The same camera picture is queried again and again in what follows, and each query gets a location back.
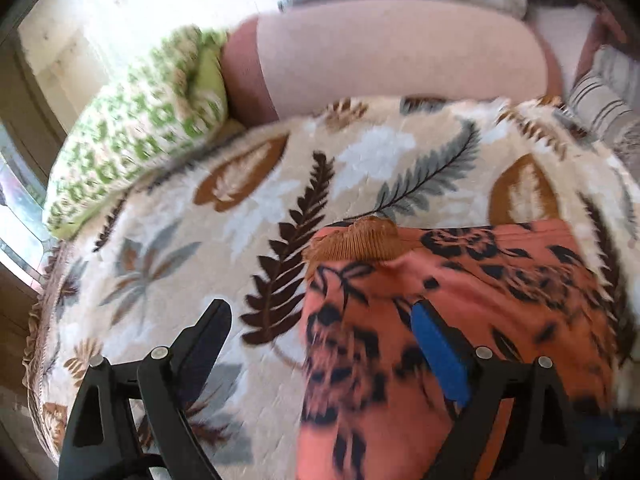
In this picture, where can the white cloth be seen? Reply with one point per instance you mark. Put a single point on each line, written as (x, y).
(562, 40)

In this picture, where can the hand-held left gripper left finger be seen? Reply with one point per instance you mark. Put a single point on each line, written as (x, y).
(202, 355)

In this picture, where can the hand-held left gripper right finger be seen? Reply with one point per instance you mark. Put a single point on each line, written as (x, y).
(442, 360)

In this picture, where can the leaf print fleece blanket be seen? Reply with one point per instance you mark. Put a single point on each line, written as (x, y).
(380, 160)

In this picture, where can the striped grey cloth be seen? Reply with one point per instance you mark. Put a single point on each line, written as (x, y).
(607, 95)

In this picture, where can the green white patterned pillow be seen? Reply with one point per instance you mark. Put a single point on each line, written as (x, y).
(135, 135)

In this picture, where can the window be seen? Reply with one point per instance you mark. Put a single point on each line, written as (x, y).
(20, 215)

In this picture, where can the orange black floral garment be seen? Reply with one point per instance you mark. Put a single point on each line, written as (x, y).
(500, 285)

